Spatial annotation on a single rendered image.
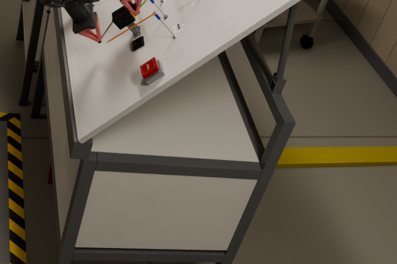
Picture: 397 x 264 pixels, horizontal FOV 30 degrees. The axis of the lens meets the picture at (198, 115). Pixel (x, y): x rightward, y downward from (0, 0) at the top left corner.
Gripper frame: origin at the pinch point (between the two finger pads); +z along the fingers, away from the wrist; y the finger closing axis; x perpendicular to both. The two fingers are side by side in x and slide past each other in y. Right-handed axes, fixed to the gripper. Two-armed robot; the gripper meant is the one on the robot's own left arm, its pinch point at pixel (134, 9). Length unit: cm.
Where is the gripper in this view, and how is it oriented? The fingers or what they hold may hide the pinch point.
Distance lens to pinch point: 219.8
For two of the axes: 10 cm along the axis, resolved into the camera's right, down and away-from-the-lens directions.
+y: -1.6, -6.6, 7.4
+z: 1.7, 7.2, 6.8
